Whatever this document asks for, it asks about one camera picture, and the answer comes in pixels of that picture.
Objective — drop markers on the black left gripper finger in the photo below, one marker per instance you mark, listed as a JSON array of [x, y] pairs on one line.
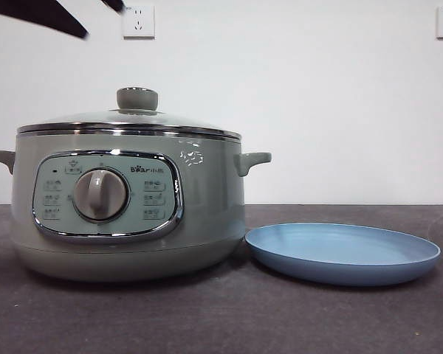
[[115, 3], [40, 13]]

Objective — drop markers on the pale green electric steamer pot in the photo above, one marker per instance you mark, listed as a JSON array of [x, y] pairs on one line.
[[206, 206]]

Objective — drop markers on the blue plate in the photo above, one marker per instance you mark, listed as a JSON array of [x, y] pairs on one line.
[[339, 254]]

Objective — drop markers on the glass lid with green knob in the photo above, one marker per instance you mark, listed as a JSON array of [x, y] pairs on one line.
[[137, 99]]

